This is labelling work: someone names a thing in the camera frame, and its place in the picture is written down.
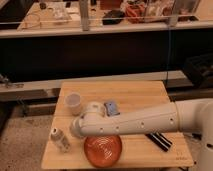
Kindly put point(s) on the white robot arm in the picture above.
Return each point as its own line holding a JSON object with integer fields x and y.
{"x": 195, "y": 116}

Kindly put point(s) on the blue sponge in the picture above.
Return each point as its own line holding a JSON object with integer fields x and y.
{"x": 111, "y": 108}

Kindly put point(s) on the translucent plastic cup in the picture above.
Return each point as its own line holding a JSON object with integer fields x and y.
{"x": 73, "y": 102}

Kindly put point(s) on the orange ribbed bowl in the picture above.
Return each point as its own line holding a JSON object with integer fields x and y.
{"x": 103, "y": 152}

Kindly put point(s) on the black bag on bench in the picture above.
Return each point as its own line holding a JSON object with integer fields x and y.
{"x": 113, "y": 17}

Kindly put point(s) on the black striped rectangular block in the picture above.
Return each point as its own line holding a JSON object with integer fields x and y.
{"x": 160, "y": 140}

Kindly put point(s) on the wooden table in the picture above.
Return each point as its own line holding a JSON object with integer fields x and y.
{"x": 138, "y": 152}

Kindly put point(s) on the red tool on bench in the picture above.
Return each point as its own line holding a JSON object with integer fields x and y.
{"x": 135, "y": 13}

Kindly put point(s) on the black crate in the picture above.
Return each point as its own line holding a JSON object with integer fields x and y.
{"x": 199, "y": 70}

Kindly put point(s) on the grey metal post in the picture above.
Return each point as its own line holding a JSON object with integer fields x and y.
{"x": 83, "y": 7}

